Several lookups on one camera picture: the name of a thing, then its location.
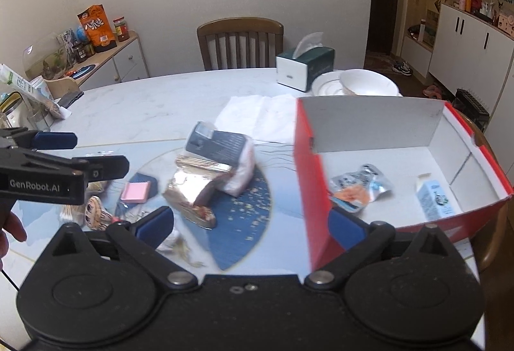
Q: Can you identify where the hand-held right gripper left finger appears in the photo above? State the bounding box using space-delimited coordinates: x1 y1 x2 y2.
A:
40 206 197 288

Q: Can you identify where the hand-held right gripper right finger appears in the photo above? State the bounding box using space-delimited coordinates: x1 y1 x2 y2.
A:
303 206 466 289

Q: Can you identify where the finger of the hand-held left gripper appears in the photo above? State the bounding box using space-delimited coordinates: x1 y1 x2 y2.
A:
71 155 130 181
14 131 78 151

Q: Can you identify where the cartoon print snack packet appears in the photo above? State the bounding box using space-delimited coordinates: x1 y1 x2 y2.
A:
82 196 115 231

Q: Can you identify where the silver foil snack packet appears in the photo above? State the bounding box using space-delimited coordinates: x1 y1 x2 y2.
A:
162 154 237 231

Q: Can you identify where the red cardboard box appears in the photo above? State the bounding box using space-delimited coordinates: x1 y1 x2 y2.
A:
293 96 514 271

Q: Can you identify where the person's left hand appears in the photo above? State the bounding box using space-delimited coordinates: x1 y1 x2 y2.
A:
0 210 28 271

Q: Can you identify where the clear glass cup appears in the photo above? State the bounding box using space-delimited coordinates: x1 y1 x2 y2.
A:
24 102 55 131

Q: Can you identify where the pink ribbed soap dish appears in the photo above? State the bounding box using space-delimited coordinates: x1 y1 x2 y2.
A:
120 180 152 204

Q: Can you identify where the clear orange snack pouch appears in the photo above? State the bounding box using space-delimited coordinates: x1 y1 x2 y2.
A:
328 163 394 212

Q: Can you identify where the crumpled clear wrapper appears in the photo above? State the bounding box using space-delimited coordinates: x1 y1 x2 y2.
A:
156 226 206 269

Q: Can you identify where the open white snack bag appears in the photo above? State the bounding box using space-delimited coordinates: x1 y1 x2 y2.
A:
0 63 72 120

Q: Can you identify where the black rectangular object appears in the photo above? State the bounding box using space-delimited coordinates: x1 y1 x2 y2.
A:
60 91 85 108

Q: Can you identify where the wooden tabletop holder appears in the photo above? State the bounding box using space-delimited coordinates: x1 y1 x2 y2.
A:
42 77 79 99

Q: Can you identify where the white electric kettle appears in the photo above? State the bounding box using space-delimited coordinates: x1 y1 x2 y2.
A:
0 91 29 131

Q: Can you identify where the blue patterned tray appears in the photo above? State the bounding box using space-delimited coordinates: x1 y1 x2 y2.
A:
66 63 96 79

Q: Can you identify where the curved glass terrarium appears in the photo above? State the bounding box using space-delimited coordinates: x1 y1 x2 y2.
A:
24 32 75 81

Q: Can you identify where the small light blue carton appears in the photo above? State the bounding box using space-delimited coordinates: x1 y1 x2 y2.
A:
415 173 462 222

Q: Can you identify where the anime picture card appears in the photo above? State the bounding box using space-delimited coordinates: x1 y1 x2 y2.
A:
58 29 83 63

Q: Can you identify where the white tissue pack dark label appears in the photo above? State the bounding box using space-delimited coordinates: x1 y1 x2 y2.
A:
185 121 258 198

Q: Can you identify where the white sideboard wooden top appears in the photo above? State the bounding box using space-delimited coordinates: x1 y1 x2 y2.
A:
60 32 151 89

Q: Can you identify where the orange snack bag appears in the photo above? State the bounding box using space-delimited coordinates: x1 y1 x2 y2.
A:
77 4 118 53

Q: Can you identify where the red sauce jar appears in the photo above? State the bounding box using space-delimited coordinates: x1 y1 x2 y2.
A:
112 17 130 42

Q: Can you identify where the white plate dark rim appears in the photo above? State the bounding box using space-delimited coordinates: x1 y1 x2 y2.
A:
311 71 354 97

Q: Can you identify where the white paper napkin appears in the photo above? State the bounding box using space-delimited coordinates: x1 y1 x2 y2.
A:
214 94 300 145

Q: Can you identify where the white ceramic bowl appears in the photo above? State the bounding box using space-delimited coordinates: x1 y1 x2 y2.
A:
339 69 398 97

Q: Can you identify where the green white tissue box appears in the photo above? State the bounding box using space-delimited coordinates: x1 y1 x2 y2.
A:
275 32 336 92

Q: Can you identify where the black ribbed heater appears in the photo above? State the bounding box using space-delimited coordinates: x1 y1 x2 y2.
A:
454 88 491 131

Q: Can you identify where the wooden slat-back chair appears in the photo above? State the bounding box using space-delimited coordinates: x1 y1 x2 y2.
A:
196 17 284 71

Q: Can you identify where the green cardboard box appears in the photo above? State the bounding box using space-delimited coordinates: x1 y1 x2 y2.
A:
425 10 440 47

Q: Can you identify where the white lower cabinet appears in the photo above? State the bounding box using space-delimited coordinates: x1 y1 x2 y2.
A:
428 4 514 103

